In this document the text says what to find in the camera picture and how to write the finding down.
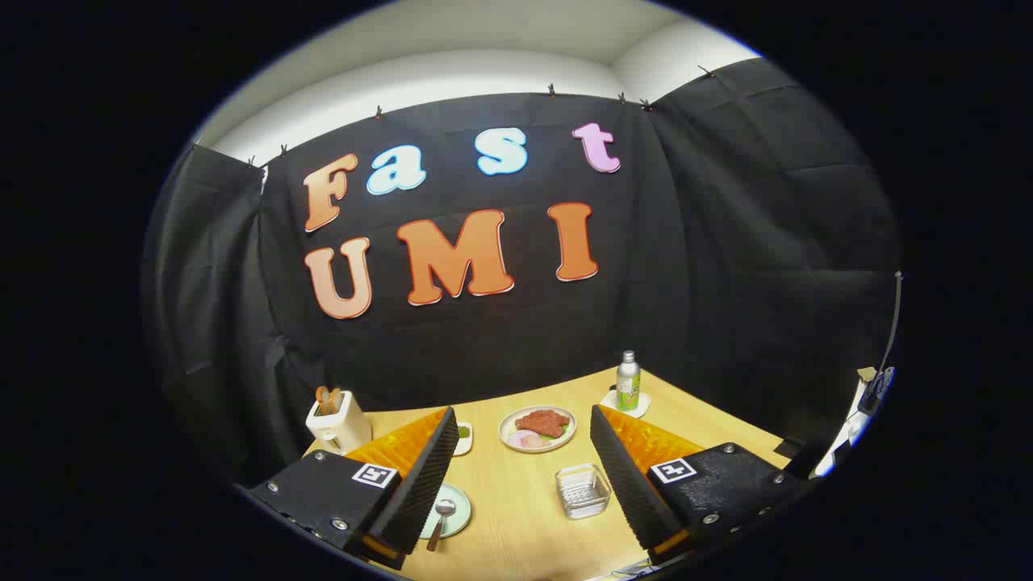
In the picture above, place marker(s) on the pale purple ham slice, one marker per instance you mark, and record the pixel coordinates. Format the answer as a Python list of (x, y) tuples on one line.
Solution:
[(520, 439)]

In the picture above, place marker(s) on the light green round plate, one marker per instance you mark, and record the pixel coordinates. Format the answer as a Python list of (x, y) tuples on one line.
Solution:
[(457, 520)]

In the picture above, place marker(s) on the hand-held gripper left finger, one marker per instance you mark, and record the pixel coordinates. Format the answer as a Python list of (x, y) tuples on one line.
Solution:
[(424, 476)]

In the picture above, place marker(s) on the pink ham slice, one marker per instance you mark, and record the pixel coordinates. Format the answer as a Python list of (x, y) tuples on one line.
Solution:
[(536, 441)]

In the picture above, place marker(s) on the thin metal pole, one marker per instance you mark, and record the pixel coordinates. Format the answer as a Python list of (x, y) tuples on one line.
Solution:
[(894, 323)]

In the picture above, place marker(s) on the white toaster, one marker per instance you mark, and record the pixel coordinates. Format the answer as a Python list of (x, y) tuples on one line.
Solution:
[(343, 428)]

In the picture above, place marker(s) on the brown steak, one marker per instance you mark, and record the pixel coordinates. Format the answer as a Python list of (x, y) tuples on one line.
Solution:
[(542, 422)]

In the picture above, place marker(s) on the white oval food plate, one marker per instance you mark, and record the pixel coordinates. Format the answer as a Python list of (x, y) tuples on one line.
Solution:
[(565, 436)]

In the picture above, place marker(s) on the white square coaster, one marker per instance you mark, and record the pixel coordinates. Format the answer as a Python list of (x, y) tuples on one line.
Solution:
[(643, 406)]

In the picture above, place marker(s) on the metal perforated basket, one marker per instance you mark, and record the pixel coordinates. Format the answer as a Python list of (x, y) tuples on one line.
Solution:
[(583, 491)]

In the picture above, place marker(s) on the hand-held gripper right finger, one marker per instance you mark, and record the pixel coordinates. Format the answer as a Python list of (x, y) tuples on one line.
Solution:
[(625, 476)]

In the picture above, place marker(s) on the toasted bread slice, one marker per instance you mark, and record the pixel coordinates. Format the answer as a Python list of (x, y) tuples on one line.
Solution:
[(326, 400)]

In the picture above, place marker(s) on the green drink bottle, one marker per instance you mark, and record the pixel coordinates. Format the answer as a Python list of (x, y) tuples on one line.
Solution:
[(628, 387)]

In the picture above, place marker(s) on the computer monitor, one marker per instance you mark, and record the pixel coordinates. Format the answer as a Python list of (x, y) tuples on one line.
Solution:
[(843, 432)]

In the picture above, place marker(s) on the row of black clips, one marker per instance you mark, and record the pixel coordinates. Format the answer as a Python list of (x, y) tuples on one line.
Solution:
[(551, 89)]

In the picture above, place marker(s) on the black backdrop cloth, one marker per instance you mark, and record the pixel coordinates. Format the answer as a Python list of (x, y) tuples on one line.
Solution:
[(524, 339)]

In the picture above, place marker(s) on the white divided bean dish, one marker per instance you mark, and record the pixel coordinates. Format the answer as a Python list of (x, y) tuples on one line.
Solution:
[(464, 440)]

